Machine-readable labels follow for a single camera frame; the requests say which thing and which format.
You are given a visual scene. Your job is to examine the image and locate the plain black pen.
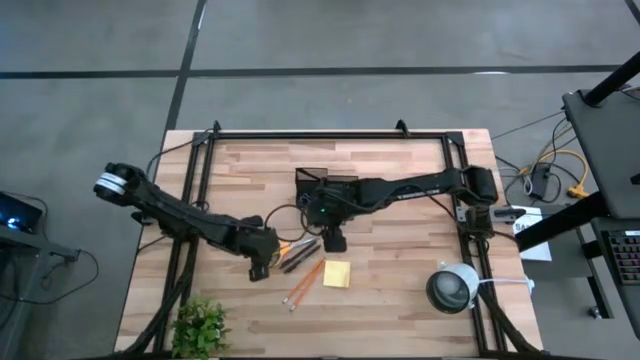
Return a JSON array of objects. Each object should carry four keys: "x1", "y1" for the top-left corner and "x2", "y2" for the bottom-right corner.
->
[{"x1": 278, "y1": 242, "x2": 319, "y2": 271}]

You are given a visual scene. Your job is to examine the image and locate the black pen with white print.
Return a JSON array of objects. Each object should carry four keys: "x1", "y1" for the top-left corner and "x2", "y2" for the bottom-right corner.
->
[{"x1": 283, "y1": 244, "x2": 323, "y2": 275}]

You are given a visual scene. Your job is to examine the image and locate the orange pencil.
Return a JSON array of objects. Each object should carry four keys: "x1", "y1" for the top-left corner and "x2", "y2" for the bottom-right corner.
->
[
  {"x1": 281, "y1": 258, "x2": 325, "y2": 305},
  {"x1": 288, "y1": 260, "x2": 327, "y2": 313}
]

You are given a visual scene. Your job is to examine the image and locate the yellow sticky note pad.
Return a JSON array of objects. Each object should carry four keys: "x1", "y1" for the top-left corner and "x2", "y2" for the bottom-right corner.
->
[{"x1": 322, "y1": 259, "x2": 352, "y2": 289}]

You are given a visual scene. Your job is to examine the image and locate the black mesh desk organizer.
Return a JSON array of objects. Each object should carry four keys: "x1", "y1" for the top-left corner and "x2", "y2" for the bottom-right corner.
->
[{"x1": 294, "y1": 167, "x2": 360, "y2": 201}]

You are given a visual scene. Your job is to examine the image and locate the green potted plant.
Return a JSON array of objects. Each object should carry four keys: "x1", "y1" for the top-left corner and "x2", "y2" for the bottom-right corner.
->
[{"x1": 170, "y1": 296, "x2": 232, "y2": 360}]

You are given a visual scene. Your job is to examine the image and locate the white desk lamp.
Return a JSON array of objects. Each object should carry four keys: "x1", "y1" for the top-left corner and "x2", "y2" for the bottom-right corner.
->
[{"x1": 425, "y1": 262, "x2": 481, "y2": 316}]

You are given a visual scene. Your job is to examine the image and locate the white paper sheet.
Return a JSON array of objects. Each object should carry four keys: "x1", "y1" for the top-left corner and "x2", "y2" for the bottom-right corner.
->
[{"x1": 512, "y1": 204, "x2": 554, "y2": 263}]

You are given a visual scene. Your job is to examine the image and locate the black power adapter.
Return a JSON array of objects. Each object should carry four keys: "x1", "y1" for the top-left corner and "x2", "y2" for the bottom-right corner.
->
[{"x1": 528, "y1": 164, "x2": 552, "y2": 200}]

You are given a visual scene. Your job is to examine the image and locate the grey stand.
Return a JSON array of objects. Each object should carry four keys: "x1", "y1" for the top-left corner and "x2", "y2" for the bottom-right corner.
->
[{"x1": 0, "y1": 224, "x2": 81, "y2": 264}]

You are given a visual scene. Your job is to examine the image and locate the black desk leg beam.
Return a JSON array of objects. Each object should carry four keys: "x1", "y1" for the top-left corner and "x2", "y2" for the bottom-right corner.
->
[{"x1": 514, "y1": 191, "x2": 609, "y2": 253}]

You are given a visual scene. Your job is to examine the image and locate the glowing tablet screen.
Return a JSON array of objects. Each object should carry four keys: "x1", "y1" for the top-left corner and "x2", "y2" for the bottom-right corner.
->
[{"x1": 0, "y1": 191, "x2": 44, "y2": 234}]

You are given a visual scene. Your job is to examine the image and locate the grey desk surface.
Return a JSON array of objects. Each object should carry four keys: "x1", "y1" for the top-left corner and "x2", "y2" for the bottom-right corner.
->
[{"x1": 562, "y1": 88, "x2": 640, "y2": 220}]

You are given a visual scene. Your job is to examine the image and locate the black keyboard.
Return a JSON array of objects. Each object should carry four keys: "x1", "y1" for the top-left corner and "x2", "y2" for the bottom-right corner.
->
[{"x1": 601, "y1": 228, "x2": 640, "y2": 286}]

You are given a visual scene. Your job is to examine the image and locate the black pole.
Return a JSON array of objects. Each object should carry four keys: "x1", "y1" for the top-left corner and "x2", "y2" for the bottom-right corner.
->
[{"x1": 582, "y1": 51, "x2": 640, "y2": 107}]

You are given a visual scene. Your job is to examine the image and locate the black looped cable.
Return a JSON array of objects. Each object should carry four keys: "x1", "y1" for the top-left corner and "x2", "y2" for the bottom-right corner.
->
[{"x1": 263, "y1": 202, "x2": 314, "y2": 244}]

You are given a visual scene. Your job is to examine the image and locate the black metal table frame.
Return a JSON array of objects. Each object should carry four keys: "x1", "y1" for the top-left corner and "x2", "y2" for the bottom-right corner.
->
[{"x1": 117, "y1": 119, "x2": 546, "y2": 360}]

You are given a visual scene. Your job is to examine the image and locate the black power cable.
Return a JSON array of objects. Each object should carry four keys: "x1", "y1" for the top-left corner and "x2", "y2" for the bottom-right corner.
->
[{"x1": 145, "y1": 139, "x2": 196, "y2": 179}]

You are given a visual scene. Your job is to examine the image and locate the black floor cable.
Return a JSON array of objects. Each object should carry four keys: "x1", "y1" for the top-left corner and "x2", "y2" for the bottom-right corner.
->
[{"x1": 0, "y1": 248, "x2": 100, "y2": 306}]

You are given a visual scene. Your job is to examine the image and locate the white lamp cable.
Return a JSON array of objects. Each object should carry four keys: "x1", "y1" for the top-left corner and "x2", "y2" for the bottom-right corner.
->
[{"x1": 477, "y1": 276, "x2": 536, "y2": 294}]

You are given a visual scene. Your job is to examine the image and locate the yellow cable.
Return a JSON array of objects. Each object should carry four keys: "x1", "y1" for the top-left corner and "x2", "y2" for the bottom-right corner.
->
[{"x1": 518, "y1": 148, "x2": 591, "y2": 200}]

